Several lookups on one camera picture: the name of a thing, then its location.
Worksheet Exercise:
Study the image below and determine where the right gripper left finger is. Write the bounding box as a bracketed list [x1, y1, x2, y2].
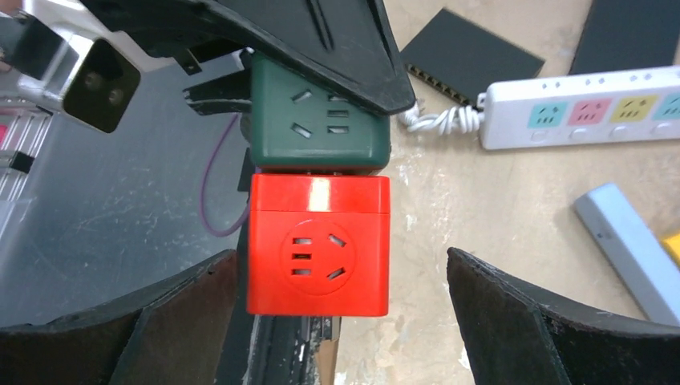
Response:
[1, 249, 238, 384]

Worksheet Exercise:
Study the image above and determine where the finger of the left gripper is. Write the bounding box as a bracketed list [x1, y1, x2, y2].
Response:
[85, 1, 415, 115]
[183, 69, 252, 116]

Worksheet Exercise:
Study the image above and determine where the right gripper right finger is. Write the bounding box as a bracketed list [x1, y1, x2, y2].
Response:
[447, 247, 679, 384]

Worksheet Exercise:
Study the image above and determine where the dark green cube socket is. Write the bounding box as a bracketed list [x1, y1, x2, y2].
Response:
[250, 54, 391, 172]

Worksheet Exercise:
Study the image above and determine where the red cube socket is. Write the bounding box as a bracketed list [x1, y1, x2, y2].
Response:
[246, 173, 391, 317]

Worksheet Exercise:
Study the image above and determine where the white power strip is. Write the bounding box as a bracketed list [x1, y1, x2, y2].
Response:
[480, 66, 679, 150]

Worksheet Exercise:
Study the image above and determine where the yellow cube socket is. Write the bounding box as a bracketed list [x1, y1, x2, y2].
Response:
[661, 232, 680, 267]

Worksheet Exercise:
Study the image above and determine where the black box near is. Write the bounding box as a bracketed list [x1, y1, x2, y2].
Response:
[400, 8, 545, 108]

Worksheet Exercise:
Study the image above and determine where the black box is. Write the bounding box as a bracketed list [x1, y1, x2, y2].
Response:
[569, 0, 679, 75]
[400, 8, 545, 108]

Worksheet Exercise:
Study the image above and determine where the light blue power strip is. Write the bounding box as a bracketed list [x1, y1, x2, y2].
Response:
[573, 183, 679, 326]

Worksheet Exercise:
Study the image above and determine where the black box far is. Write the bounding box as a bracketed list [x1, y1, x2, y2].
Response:
[569, 0, 679, 75]

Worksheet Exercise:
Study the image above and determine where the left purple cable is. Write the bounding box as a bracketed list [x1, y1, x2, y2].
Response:
[199, 111, 252, 238]

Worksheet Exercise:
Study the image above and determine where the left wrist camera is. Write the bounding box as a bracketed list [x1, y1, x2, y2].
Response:
[1, 1, 171, 133]

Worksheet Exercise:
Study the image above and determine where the aluminium rail frame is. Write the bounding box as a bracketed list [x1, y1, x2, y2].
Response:
[1, 104, 52, 236]

